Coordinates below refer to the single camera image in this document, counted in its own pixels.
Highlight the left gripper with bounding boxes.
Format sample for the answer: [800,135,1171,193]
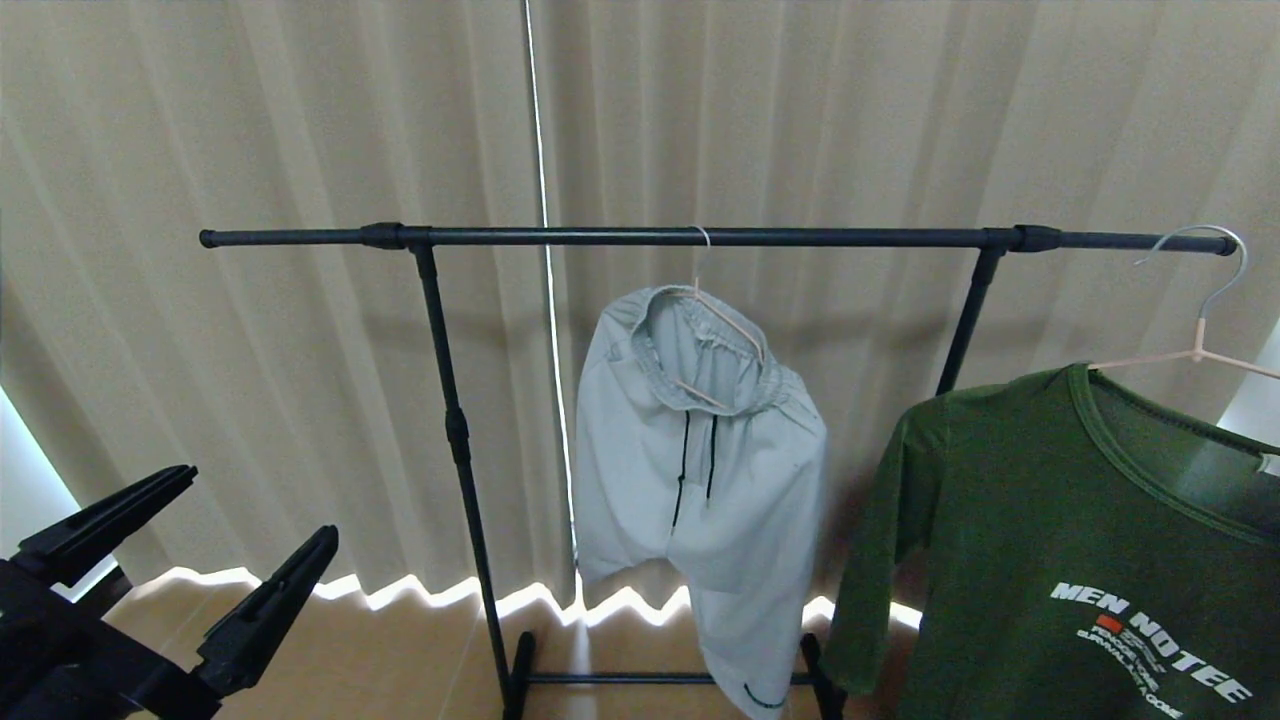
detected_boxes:
[0,464,341,720]

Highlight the pale grey shorts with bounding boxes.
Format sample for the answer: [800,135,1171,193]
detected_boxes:
[573,285,829,720]

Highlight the pink clothes hanger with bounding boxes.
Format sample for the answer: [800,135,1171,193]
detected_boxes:
[1088,225,1280,381]
[672,225,766,411]

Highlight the green garment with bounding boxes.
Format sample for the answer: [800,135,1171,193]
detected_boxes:
[818,362,1280,720]

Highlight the black clothes rack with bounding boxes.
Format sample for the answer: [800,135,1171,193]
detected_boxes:
[198,222,1239,720]

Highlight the beige curtain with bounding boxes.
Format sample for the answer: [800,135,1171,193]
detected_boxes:
[0,0,1280,616]

